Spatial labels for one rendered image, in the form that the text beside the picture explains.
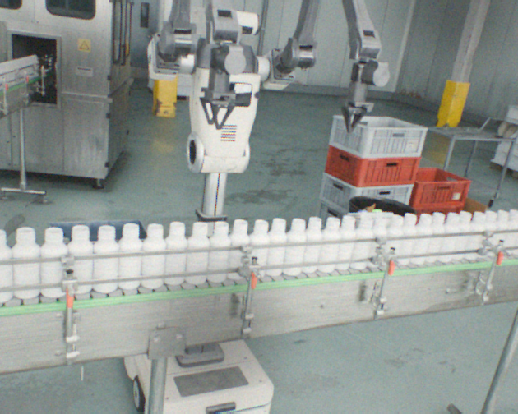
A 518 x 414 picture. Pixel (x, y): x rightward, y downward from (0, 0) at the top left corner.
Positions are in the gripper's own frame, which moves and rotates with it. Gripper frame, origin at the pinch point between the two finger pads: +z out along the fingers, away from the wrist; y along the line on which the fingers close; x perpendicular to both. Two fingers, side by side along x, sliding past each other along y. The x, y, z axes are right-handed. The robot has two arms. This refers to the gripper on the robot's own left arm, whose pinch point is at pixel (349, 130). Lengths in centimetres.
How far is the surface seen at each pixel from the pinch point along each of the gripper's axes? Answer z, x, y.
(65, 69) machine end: 25, 55, 356
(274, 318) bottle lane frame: 53, 28, -19
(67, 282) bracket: 32, 85, -26
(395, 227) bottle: 26.9, -12.5, -15.5
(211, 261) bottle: 34, 48, -16
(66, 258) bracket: 29, 85, -20
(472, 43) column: -60, -733, 690
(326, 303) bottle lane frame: 50, 10, -19
